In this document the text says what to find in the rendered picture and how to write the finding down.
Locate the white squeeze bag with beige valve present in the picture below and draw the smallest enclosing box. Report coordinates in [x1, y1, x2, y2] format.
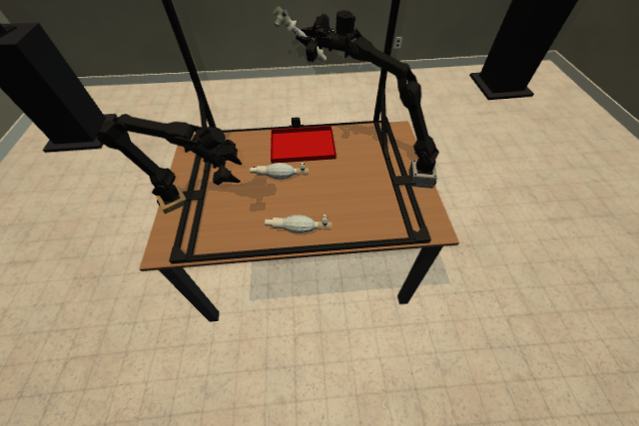
[266, 214, 331, 233]

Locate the red tray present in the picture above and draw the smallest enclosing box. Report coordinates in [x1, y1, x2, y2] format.
[271, 126, 336, 164]

